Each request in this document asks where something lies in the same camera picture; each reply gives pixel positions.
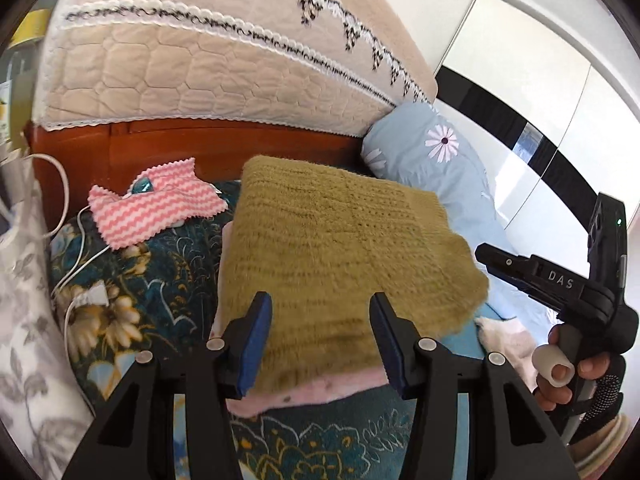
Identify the beige quilted headboard cover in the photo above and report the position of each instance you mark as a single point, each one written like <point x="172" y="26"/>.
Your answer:
<point x="175" y="85"/>

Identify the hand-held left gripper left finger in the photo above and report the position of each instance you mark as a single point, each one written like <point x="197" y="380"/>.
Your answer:
<point x="257" y="340"/>

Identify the white charger plug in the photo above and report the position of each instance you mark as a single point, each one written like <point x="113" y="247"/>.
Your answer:
<point x="92" y="294"/>

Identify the yellow container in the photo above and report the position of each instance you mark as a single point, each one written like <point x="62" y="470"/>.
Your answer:
<point x="30" y="25"/>

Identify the teal floral plush blanket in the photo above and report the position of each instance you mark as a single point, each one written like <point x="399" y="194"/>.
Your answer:
<point x="150" y="280"/>

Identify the folded pink garment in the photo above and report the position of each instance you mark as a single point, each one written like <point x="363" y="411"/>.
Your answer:
<point x="310" y="396"/>

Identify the red-brown wooden headboard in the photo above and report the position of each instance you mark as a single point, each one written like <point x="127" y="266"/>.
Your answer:
<point x="200" y="145"/>

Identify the white grey leaf-print cloth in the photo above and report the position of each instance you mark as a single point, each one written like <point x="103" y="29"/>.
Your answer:
<point x="30" y="360"/>

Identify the pink white zigzag cloth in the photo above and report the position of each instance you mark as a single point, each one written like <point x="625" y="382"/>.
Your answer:
<point x="150" y="212"/>

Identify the white wardrobe with black stripe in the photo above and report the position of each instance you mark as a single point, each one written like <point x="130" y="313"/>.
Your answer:
<point x="525" y="85"/>

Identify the light blue flowered pillow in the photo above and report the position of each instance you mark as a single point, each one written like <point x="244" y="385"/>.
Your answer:
<point x="425" y="170"/>

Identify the mustard knit sweater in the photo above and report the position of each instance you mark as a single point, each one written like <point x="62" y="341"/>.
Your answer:
<point x="340" y="250"/>

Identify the person's right hand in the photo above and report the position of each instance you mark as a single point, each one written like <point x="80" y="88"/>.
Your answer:
<point x="592" y="367"/>

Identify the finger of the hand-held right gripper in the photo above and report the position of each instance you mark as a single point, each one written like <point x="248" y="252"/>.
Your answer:
<point x="530" y="272"/>

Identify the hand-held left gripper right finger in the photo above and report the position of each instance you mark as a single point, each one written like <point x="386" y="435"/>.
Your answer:
<point x="392" y="345"/>

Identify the white fluffy garment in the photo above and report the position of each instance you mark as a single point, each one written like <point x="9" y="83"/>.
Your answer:
<point x="505" y="340"/>

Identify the person's right forearm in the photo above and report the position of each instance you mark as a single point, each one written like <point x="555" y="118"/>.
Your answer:
<point x="602" y="442"/>

